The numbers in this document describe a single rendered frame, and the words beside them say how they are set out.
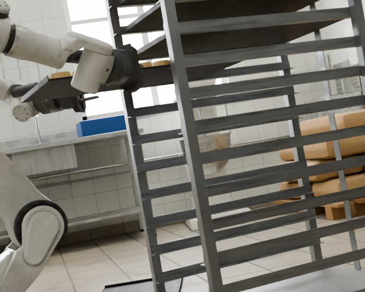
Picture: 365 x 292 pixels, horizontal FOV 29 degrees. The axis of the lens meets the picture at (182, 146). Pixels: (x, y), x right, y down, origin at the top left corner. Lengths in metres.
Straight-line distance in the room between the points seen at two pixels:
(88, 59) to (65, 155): 4.03
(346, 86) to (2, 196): 4.98
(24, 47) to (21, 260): 0.60
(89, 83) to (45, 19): 4.78
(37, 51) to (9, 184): 0.47
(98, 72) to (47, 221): 0.46
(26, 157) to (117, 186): 1.04
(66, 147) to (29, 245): 3.80
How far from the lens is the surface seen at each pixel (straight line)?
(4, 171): 1.89
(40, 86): 1.88
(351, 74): 2.16
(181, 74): 1.85
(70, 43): 1.58
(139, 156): 2.26
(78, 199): 6.25
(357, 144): 4.95
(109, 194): 6.27
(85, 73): 1.61
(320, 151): 4.90
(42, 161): 5.61
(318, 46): 2.11
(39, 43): 1.56
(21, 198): 1.90
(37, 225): 1.86
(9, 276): 1.88
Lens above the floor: 0.63
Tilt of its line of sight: 1 degrees up
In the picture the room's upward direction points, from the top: 10 degrees counter-clockwise
